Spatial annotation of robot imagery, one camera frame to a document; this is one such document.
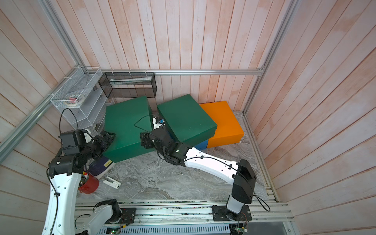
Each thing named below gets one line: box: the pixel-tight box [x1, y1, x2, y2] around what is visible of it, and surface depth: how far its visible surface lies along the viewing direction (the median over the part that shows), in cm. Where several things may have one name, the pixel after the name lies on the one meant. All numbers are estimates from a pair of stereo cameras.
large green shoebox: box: [156, 94, 218, 147], surface depth 84 cm
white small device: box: [102, 176, 122, 190], surface depth 84 cm
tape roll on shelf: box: [64, 94, 85, 107], surface depth 74 cm
